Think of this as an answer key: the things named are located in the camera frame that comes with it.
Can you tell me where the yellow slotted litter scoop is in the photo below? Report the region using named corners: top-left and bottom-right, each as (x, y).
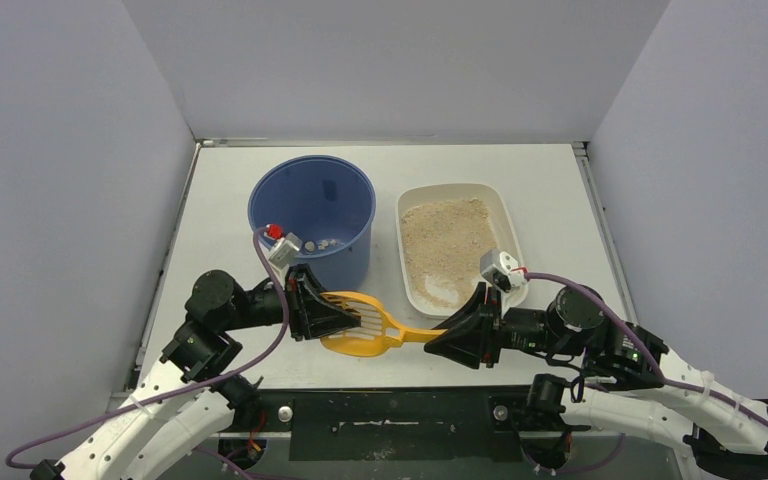
top-left (320, 291), bottom-right (446, 358)

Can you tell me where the white plastic litter tray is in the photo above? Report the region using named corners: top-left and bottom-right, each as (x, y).
top-left (396, 183), bottom-right (525, 319)

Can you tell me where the blue plastic bucket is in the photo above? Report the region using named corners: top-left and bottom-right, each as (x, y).
top-left (247, 155), bottom-right (376, 290)

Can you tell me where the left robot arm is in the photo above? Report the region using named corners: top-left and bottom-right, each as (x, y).
top-left (30, 264), bottom-right (361, 479)

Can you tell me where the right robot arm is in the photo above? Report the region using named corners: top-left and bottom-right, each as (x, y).
top-left (424, 285), bottom-right (768, 479)

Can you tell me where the beige cat litter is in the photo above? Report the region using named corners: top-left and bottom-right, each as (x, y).
top-left (400, 198), bottom-right (498, 309)

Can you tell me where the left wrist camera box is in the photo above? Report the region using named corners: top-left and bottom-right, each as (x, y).
top-left (264, 224), bottom-right (302, 269)

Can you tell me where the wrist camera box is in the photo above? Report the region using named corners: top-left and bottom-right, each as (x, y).
top-left (264, 224), bottom-right (302, 269)
top-left (479, 248), bottom-right (528, 294)

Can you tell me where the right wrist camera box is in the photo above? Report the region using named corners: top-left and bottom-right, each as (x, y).
top-left (479, 248), bottom-right (528, 294)

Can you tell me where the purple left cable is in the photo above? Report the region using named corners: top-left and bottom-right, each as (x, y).
top-left (4, 226), bottom-right (291, 470)

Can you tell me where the purple cable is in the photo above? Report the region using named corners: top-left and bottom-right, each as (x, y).
top-left (523, 271), bottom-right (768, 458)
top-left (4, 226), bottom-right (291, 470)

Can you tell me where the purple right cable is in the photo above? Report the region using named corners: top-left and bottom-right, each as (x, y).
top-left (523, 271), bottom-right (768, 458)

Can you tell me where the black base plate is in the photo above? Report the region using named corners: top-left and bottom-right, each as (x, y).
top-left (260, 385), bottom-right (574, 462)

